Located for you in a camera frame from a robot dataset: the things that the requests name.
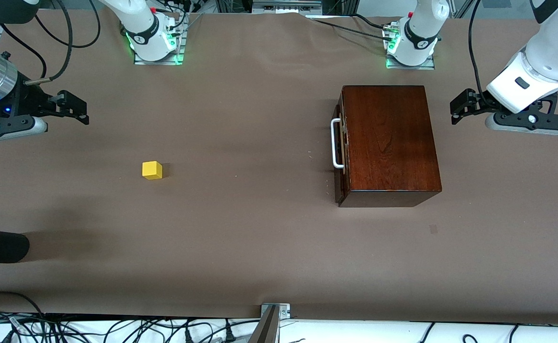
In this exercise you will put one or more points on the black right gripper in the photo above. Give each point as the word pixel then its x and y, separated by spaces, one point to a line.
pixel 25 101

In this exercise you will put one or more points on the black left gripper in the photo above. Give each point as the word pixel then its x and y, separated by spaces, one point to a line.
pixel 478 101

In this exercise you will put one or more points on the yellow cube block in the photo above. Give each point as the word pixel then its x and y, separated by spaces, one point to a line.
pixel 151 170

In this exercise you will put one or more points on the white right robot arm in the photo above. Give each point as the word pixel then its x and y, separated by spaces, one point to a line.
pixel 141 19

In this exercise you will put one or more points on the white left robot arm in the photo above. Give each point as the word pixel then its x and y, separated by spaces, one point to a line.
pixel 545 52

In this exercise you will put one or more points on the dark brown wooden cabinet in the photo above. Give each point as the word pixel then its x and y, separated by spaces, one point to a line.
pixel 388 138

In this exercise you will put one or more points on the silver device box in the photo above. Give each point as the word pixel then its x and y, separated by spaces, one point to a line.
pixel 283 5

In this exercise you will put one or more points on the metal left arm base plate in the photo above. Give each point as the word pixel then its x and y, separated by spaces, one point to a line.
pixel 410 67

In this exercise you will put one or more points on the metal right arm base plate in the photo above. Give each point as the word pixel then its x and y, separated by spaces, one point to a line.
pixel 157 62

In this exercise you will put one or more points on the metal mount bracket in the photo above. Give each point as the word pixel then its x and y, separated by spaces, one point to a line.
pixel 272 314

